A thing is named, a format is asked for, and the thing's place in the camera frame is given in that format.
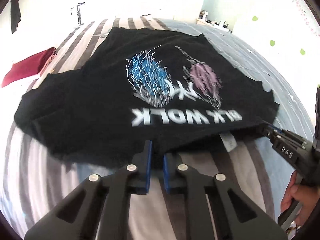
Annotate person's right hand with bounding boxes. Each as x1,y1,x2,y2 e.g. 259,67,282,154
280,170,319,222

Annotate maroon folded garment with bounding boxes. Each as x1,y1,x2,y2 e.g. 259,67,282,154
1,46,56,88

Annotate striped star bedsheet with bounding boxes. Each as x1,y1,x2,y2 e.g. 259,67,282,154
0,16,315,240

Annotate black printed t-shirt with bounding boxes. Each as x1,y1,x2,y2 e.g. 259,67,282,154
14,26,280,167

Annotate folded metal rack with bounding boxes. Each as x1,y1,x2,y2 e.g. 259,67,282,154
70,4,84,25

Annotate black hanging garment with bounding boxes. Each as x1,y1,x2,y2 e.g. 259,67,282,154
10,0,22,34

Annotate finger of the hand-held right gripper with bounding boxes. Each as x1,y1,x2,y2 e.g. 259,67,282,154
269,125,310,147
259,121,278,145

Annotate cream nightstand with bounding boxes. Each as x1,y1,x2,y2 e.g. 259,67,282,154
196,17,233,33

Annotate white headboard apple stickers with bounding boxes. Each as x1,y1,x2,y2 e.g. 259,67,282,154
232,5,320,85

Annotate red dotted wall decal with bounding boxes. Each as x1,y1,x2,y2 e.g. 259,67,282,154
295,0,319,40

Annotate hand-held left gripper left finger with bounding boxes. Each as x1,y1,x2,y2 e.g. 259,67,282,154
24,140,153,240

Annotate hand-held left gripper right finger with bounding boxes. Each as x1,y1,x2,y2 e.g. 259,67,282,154
162,154,288,240

